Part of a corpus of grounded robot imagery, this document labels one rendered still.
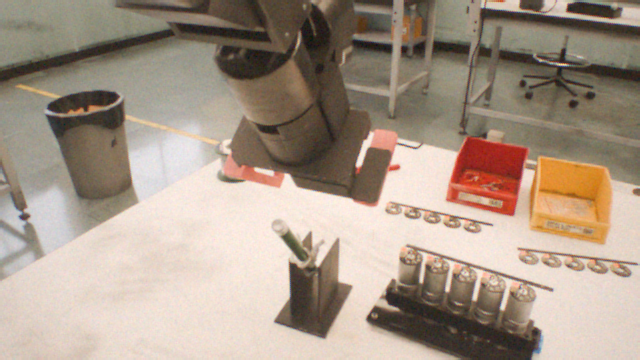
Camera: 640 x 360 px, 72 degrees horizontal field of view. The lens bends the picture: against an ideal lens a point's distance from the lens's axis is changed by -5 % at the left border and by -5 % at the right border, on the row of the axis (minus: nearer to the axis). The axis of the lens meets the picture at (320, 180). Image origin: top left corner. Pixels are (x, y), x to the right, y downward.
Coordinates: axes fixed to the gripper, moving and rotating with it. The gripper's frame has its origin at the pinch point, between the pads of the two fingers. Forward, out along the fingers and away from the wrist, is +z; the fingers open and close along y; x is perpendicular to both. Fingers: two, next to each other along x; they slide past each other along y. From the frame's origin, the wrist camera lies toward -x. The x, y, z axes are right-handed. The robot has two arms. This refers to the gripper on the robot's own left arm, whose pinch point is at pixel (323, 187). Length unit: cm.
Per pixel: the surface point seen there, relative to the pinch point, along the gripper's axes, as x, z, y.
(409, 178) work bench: -17.1, 28.5, -2.6
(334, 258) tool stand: 4.9, 5.9, -1.5
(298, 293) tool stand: 9.1, 7.8, 1.6
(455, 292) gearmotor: 4.8, 7.8, -13.8
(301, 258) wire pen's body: 7.2, 0.5, -0.1
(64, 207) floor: -16, 118, 161
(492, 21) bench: -182, 151, -2
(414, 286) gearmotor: 4.8, 9.4, -9.6
